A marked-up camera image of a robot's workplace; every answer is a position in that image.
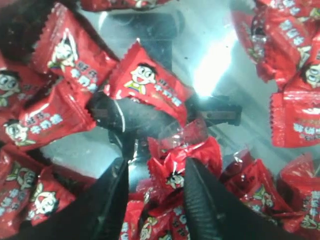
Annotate red candy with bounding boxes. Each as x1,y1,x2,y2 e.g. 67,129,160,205
147,118,223,201
30,3,118,93
103,41,194,126

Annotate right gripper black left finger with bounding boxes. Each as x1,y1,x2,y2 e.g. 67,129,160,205
14,158,129,240

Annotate stainless steel plate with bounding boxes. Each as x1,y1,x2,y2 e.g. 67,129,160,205
0,0,320,240

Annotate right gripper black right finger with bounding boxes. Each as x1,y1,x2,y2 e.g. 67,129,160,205
183,158,300,240

